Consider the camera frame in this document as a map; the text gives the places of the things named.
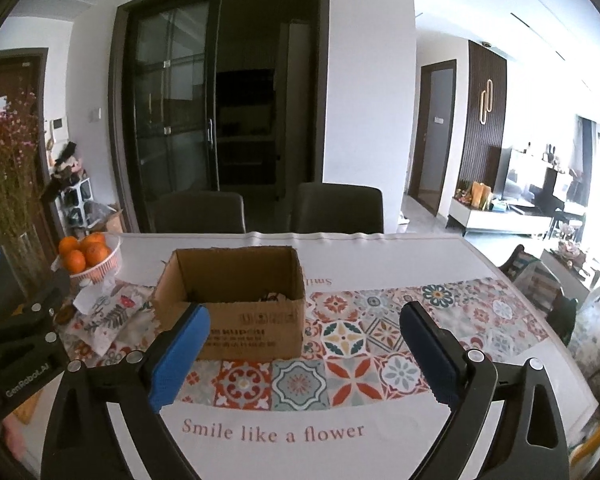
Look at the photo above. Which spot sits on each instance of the brown cardboard box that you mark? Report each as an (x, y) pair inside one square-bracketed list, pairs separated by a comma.
[(250, 325)]

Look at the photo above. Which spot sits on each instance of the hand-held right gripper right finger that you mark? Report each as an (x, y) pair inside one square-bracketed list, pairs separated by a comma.
[(432, 357)]

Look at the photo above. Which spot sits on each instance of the white tv cabinet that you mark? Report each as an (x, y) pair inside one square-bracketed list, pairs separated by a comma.
[(485, 217)]

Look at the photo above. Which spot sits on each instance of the dried flower bunch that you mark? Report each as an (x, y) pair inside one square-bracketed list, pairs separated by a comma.
[(5, 160)]

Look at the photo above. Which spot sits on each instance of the yellow woven basket box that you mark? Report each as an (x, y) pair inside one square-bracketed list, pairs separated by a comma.
[(30, 407)]

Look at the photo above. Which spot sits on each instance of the dark sliding glass door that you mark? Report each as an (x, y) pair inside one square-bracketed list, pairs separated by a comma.
[(170, 110)]

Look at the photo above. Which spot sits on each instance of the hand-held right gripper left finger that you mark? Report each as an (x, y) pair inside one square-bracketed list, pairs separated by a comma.
[(177, 360)]

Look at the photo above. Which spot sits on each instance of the striped chair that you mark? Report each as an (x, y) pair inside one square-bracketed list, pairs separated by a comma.
[(535, 280)]

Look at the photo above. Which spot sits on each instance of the wall light switch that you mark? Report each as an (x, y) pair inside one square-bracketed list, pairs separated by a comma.
[(95, 114)]

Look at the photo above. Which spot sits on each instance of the white cluttered shelf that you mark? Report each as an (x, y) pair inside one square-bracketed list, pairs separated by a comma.
[(72, 190)]

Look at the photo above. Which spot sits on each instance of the glass vase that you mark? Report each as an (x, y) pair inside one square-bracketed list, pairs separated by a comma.
[(25, 265)]

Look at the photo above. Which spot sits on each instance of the dark brown room door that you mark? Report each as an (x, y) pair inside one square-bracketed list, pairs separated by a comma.
[(417, 135)]

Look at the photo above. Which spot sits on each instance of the dark slatted wall panel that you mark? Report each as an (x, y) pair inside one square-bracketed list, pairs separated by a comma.
[(497, 150)]

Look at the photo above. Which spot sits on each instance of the yellow white toy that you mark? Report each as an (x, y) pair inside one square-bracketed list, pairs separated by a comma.
[(595, 440)]

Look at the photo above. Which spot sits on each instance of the pink cloth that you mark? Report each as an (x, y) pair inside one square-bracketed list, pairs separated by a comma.
[(15, 437)]

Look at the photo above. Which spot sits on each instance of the gold wall ornament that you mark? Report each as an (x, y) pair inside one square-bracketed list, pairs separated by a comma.
[(486, 102)]

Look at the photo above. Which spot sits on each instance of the white wall intercom panel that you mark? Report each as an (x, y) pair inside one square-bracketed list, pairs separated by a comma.
[(58, 130)]

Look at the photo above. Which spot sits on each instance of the orange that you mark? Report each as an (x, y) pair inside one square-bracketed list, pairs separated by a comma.
[(69, 245), (96, 252), (74, 261), (92, 237)]

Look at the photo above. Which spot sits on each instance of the floral tissue pouch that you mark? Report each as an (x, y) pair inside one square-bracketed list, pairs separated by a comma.
[(110, 317)]

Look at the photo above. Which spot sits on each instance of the television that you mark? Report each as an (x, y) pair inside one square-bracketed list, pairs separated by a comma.
[(530, 180)]

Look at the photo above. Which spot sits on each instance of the brown wooden door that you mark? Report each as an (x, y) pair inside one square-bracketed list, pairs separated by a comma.
[(10, 70)]

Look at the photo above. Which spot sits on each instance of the brown round coaster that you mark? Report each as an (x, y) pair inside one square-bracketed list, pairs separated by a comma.
[(62, 315)]

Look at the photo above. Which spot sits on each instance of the white patterned tablecloth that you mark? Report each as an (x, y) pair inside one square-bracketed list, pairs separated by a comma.
[(330, 390)]

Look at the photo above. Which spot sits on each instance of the white fruit bowl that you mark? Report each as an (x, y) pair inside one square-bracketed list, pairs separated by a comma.
[(105, 266)]

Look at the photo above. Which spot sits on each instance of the dark dining chair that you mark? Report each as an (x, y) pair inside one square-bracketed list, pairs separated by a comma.
[(200, 212), (337, 210)]

